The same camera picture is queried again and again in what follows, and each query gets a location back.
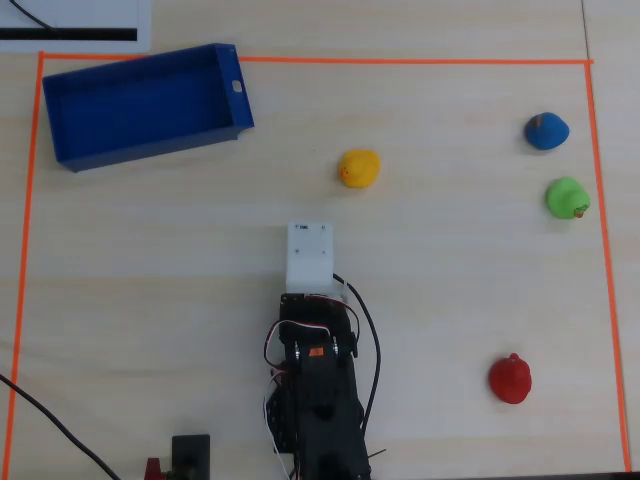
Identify blue toy fruit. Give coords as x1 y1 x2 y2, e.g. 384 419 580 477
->
523 111 571 151

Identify long orange tape strip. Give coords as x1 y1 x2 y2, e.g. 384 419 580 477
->
38 51 595 66

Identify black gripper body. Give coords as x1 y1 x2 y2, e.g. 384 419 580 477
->
278 292 354 335

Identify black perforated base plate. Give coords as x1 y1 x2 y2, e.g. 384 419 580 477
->
263 384 301 454

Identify black table clamp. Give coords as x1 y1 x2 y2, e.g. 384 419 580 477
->
168 434 212 480

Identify thin black cable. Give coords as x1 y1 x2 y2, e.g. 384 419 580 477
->
8 0 57 33

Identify thick black table cable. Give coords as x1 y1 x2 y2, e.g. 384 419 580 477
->
0 372 122 480

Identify green toy fruit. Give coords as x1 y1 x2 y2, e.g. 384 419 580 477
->
545 176 592 221

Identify white paper with black stripe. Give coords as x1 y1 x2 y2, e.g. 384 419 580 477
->
0 0 153 54

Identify blue plastic box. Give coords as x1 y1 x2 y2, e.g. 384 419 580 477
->
41 43 256 174

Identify red toy fruit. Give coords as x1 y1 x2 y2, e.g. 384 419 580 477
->
488 352 533 405

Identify red white servo wires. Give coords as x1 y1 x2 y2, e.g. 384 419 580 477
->
261 292 362 479

